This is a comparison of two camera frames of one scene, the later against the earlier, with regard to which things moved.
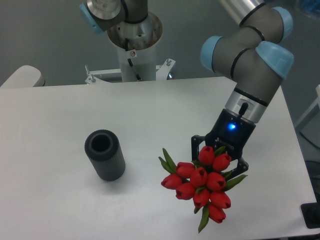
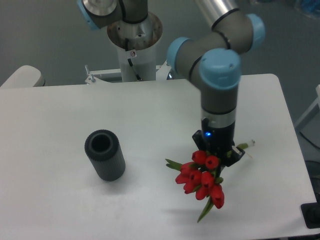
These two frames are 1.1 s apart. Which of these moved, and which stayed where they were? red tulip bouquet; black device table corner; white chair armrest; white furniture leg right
Moved: red tulip bouquet
Stayed: white chair armrest; white furniture leg right; black device table corner
